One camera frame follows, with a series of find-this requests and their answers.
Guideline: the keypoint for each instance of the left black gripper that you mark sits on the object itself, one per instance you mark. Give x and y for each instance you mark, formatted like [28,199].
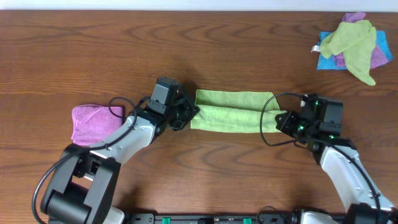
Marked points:
[187,113]

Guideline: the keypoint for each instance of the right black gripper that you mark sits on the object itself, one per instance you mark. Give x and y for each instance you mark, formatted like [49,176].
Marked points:
[289,117]

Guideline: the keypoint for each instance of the green microfiber cloth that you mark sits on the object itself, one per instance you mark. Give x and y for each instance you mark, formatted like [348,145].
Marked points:
[235,112]

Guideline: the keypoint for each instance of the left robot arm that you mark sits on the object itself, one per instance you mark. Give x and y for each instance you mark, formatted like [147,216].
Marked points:
[83,181]

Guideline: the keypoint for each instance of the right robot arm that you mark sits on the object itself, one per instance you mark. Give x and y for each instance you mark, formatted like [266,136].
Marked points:
[318,126]

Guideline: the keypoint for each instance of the blue cloth in pile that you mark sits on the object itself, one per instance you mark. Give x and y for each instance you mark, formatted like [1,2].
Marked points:
[329,63]

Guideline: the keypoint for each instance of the folded purple cloth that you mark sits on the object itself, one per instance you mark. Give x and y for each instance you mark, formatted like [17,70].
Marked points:
[93,123]

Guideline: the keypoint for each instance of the green cloth on pile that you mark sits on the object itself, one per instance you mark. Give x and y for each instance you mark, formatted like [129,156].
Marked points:
[356,42]

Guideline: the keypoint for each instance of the purple cloth in pile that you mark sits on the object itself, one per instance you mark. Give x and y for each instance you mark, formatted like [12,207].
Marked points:
[378,57]

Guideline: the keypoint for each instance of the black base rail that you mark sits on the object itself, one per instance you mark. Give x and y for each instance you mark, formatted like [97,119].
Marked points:
[268,217]

